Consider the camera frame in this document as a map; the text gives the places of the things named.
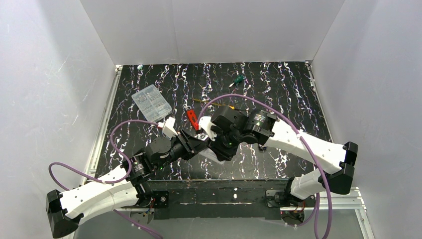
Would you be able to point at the yellow tape measure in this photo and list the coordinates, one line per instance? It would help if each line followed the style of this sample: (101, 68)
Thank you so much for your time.
(215, 104)

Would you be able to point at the clear plastic screw box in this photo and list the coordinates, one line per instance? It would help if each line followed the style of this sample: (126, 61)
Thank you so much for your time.
(152, 104)

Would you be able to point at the red adjustable wrench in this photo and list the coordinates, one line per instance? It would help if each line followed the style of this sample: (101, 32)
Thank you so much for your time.
(192, 118)

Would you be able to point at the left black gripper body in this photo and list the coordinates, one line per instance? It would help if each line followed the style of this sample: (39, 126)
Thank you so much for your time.
(189, 144)

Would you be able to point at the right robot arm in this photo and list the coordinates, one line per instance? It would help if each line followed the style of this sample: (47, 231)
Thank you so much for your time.
(228, 128)

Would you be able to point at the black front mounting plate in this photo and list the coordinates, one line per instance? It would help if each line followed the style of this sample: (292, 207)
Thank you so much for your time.
(247, 198)

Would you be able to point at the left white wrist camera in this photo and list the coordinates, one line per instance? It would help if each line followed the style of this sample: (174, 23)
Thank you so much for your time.
(167, 127)

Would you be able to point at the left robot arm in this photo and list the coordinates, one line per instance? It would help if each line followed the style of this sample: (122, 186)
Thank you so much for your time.
(126, 185)

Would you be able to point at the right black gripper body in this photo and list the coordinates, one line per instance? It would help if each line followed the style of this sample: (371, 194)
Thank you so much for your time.
(223, 145)

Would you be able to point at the white remote control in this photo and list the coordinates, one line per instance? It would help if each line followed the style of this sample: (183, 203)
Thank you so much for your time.
(209, 154)

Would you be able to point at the green handled screwdriver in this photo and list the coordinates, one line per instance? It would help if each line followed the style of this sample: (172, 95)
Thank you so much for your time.
(237, 81)

